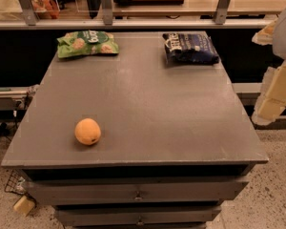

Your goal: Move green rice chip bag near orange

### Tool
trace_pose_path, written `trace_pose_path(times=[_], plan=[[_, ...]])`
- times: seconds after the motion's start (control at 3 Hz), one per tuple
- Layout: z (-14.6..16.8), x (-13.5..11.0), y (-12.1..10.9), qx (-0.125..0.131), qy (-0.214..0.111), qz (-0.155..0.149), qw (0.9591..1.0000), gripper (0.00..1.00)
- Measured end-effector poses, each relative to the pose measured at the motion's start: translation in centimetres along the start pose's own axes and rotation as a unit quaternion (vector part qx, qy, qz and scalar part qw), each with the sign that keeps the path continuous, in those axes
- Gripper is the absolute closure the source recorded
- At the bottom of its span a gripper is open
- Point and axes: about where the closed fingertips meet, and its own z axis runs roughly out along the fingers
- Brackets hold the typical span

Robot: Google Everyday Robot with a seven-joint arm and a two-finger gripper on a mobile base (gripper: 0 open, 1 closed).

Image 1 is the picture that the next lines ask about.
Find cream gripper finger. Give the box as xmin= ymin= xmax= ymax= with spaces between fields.
xmin=252 ymin=21 xmax=276 ymax=46
xmin=252 ymin=61 xmax=286 ymax=126

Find green rice chip bag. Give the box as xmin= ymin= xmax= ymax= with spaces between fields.
xmin=57 ymin=30 xmax=119 ymax=58

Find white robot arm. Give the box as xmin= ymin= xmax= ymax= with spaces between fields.
xmin=252 ymin=8 xmax=286 ymax=126

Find dark blue chip bag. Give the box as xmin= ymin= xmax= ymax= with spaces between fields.
xmin=162 ymin=31 xmax=220 ymax=65

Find orange snack bag on shelf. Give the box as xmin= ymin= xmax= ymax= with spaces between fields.
xmin=31 ymin=0 xmax=59 ymax=19

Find upper drawer knob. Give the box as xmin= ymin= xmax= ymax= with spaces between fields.
xmin=134 ymin=191 xmax=143 ymax=202

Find drawer knob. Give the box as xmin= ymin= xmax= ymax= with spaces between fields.
xmin=136 ymin=218 xmax=145 ymax=226
xmin=134 ymin=191 xmax=143 ymax=202

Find lower drawer knob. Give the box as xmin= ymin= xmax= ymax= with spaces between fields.
xmin=136 ymin=218 xmax=145 ymax=226

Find orange fruit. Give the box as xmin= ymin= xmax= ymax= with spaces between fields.
xmin=74 ymin=118 xmax=101 ymax=146

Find cream foam block on floor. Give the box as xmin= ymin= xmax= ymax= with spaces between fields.
xmin=13 ymin=196 xmax=35 ymax=217

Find metal shelf rail frame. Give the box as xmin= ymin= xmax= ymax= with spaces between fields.
xmin=0 ymin=0 xmax=286 ymax=31

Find black wire basket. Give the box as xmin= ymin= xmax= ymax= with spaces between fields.
xmin=4 ymin=171 xmax=26 ymax=196

